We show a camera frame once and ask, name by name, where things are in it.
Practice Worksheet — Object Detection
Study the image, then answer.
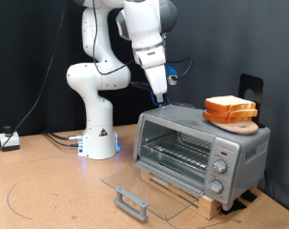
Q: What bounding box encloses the long black hanging cable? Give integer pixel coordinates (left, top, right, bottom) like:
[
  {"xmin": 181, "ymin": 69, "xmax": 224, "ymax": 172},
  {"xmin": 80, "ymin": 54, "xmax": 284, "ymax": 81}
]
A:
[{"xmin": 0, "ymin": 0, "xmax": 68, "ymax": 168}]

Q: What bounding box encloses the silver toaster oven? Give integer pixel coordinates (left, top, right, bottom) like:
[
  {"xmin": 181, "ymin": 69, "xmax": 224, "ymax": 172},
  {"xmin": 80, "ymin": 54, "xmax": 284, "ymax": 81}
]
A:
[{"xmin": 133, "ymin": 104, "xmax": 272, "ymax": 212}]

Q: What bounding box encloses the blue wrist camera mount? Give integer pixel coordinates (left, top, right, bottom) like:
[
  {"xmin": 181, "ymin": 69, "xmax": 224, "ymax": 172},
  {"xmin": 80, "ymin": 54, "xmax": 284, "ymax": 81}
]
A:
[{"xmin": 164, "ymin": 65, "xmax": 179, "ymax": 86}]

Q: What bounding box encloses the round wooden cutting board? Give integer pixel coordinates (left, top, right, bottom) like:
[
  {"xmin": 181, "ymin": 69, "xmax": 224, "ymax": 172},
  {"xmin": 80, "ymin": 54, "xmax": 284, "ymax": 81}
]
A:
[{"xmin": 210, "ymin": 118, "xmax": 260, "ymax": 135}]

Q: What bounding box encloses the white bread slice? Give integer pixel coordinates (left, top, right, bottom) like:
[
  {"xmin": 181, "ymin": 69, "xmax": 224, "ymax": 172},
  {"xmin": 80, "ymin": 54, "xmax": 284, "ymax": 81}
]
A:
[
  {"xmin": 206, "ymin": 108, "xmax": 259, "ymax": 119},
  {"xmin": 202, "ymin": 110, "xmax": 254, "ymax": 124},
  {"xmin": 203, "ymin": 95, "xmax": 257, "ymax": 113}
]

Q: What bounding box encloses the black metal bookend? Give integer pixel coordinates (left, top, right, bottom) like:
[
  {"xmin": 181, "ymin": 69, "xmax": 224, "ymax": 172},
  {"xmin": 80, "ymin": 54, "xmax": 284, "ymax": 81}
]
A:
[{"xmin": 238, "ymin": 73, "xmax": 267, "ymax": 129}]

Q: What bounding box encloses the silver oven knob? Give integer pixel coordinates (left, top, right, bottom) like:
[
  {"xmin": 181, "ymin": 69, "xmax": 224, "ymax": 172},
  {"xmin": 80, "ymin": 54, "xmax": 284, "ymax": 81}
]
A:
[
  {"xmin": 208, "ymin": 179, "xmax": 224, "ymax": 195},
  {"xmin": 213, "ymin": 159, "xmax": 228, "ymax": 175}
]

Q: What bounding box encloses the black camera cable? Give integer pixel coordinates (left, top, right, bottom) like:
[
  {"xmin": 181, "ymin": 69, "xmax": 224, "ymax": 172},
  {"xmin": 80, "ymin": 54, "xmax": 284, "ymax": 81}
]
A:
[{"xmin": 92, "ymin": 0, "xmax": 194, "ymax": 80}]

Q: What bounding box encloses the white emergency stop box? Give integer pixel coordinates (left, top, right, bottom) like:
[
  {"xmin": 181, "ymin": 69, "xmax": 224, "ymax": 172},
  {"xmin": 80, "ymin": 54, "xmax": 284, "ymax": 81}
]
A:
[{"xmin": 0, "ymin": 125, "xmax": 21, "ymax": 152}]

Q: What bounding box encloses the metal oven rack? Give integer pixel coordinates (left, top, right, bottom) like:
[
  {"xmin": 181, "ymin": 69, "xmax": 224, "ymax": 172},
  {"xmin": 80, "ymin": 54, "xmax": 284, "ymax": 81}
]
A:
[{"xmin": 142, "ymin": 132, "xmax": 213, "ymax": 171}]

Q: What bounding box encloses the slotted wooden block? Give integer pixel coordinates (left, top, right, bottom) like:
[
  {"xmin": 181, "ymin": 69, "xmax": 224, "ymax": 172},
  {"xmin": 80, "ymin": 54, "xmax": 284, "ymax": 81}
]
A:
[{"xmin": 139, "ymin": 168, "xmax": 223, "ymax": 220}]

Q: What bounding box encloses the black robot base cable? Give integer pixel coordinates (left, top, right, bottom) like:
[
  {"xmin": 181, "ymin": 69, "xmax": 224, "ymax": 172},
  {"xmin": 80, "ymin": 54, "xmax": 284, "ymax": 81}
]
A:
[
  {"xmin": 43, "ymin": 130, "xmax": 85, "ymax": 141},
  {"xmin": 46, "ymin": 134, "xmax": 81, "ymax": 148}
]

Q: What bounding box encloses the black foam pad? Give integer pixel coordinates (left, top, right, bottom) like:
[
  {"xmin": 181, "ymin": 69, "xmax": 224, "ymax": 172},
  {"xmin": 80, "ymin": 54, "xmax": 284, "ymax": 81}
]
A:
[
  {"xmin": 240, "ymin": 188, "xmax": 258, "ymax": 203},
  {"xmin": 219, "ymin": 198, "xmax": 248, "ymax": 216}
]

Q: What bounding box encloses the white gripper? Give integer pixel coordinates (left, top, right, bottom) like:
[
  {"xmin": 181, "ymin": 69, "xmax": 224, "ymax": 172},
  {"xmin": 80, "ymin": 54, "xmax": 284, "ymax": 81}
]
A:
[{"xmin": 133, "ymin": 44, "xmax": 169, "ymax": 104}]

